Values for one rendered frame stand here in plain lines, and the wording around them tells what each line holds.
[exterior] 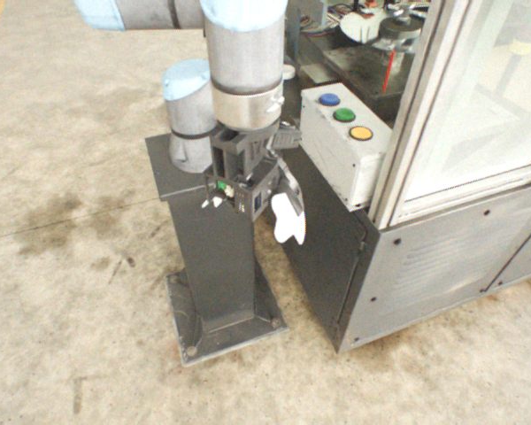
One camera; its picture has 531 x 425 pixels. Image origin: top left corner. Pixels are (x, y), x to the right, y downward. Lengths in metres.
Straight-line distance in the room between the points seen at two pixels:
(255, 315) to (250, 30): 1.26
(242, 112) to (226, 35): 0.07
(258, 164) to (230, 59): 0.14
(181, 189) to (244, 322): 0.75
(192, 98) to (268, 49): 0.48
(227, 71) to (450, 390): 1.36
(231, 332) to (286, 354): 0.22
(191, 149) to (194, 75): 0.17
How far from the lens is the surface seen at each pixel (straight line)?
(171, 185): 0.90
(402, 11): 1.17
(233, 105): 0.38
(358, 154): 0.74
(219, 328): 1.48
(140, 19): 0.47
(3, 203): 2.32
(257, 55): 0.36
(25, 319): 1.77
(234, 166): 0.43
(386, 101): 1.07
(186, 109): 0.84
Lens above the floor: 1.33
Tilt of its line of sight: 47 degrees down
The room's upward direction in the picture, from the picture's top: straight up
